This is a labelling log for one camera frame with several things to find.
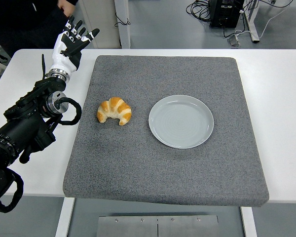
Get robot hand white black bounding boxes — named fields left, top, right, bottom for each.
left=50, top=15, right=100, bottom=74

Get clear grey foot pedal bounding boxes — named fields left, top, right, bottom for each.
left=227, top=34, right=242, bottom=48

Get white square post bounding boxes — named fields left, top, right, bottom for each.
left=114, top=0, right=131, bottom=49

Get croissant bread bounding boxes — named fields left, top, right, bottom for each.
left=96, top=97, right=132, bottom=126

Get white desk leg with foot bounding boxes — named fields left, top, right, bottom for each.
left=242, top=0, right=260, bottom=44

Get white table leg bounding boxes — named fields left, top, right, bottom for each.
left=240, top=206, right=258, bottom=237
left=55, top=197, right=75, bottom=237

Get black computer case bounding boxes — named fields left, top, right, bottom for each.
left=209, top=0, right=245, bottom=28

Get white cable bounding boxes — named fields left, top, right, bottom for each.
left=227, top=7, right=295, bottom=40

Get person's hand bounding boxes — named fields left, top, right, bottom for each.
left=58, top=0, right=76, bottom=16

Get person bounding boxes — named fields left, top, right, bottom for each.
left=0, top=0, right=79, bottom=59

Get grey felt mat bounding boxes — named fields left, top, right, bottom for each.
left=62, top=55, right=270, bottom=207

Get white cabinet panel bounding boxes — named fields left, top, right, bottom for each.
left=78, top=0, right=121, bottom=49

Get thin black cable loop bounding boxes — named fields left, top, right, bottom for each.
left=114, top=12, right=131, bottom=28

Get black cable tangle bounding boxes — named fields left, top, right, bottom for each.
left=185, top=0, right=213, bottom=23

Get grey round plate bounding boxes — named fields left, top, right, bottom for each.
left=148, top=94, right=215, bottom=150

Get grey metal plate with screws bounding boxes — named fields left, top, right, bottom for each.
left=96, top=215, right=220, bottom=237

